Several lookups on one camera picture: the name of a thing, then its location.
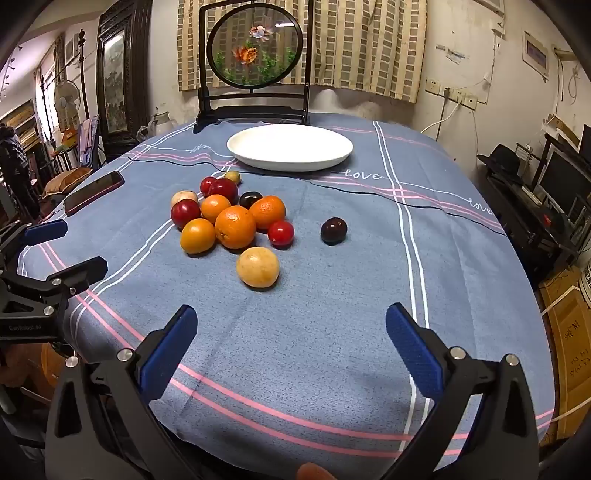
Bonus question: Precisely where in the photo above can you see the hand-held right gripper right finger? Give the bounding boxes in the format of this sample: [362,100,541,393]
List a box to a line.
[385,302,541,480]

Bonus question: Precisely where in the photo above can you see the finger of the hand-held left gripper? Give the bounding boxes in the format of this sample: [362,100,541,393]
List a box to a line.
[0,219,69,266]
[0,256,109,319]

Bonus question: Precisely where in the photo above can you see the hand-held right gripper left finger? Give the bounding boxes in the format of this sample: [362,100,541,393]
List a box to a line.
[45,304,218,480]

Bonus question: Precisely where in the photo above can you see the yellow-orange fruit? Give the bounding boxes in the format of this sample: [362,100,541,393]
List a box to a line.
[180,218,217,255]

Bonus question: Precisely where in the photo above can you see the large beige fruit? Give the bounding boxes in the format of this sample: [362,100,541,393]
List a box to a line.
[236,247,281,290]

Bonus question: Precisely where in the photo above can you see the large orange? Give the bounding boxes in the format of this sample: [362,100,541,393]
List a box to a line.
[215,205,257,250]

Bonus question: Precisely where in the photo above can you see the small orange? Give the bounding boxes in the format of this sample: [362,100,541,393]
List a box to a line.
[200,194,232,224]

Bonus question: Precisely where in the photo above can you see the red cherry tomato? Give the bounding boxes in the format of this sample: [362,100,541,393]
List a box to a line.
[268,220,295,247]

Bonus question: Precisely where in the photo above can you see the orange tangerine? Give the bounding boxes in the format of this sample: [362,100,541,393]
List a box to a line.
[249,195,287,230]

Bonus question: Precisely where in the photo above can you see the white plate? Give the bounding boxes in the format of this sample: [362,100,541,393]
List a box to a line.
[226,124,354,173]

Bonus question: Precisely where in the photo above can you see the person's right hand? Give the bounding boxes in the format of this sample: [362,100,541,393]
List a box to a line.
[298,463,335,480]

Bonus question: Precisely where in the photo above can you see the brown cushioned chair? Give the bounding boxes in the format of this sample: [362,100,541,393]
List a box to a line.
[42,167,93,197]

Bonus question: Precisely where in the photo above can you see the red smartphone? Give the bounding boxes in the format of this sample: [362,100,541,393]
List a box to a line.
[64,171,126,217]

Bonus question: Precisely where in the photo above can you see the blue plaid tablecloth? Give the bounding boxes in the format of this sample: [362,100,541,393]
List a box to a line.
[16,113,557,462]

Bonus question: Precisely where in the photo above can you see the white standing fan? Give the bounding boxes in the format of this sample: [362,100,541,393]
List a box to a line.
[53,80,81,132]

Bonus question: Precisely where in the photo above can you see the cardboard box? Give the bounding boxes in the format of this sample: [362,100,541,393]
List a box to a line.
[538,268,591,439]

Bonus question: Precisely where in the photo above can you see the white kettle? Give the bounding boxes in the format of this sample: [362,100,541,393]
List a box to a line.
[147,108,177,137]

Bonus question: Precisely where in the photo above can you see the dark wooden framed panel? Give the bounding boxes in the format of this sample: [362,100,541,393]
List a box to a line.
[95,0,154,160]

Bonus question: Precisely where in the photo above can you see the dark wooden coat stand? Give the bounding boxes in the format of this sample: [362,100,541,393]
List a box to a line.
[76,28,93,121]

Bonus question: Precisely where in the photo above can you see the black desk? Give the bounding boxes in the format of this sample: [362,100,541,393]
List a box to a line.
[485,175,580,282]

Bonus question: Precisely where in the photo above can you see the black hat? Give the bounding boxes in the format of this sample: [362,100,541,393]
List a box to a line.
[477,144,525,175]

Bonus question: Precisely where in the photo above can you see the computer monitor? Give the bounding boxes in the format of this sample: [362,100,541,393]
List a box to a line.
[538,148,591,215]

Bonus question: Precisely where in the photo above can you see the round goldfish screen on stand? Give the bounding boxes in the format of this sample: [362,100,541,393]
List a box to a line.
[193,0,315,134]

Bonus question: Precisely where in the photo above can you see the beige checked curtain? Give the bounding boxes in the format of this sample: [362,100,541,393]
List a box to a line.
[177,0,428,104]

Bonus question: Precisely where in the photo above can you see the white power cable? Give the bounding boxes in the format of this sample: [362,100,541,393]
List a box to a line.
[420,92,462,134]

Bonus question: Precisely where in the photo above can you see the white wall power sockets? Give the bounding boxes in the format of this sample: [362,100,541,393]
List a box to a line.
[424,78,480,110]

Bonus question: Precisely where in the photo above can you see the framed wall picture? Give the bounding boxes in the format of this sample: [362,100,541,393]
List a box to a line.
[522,30,551,81]

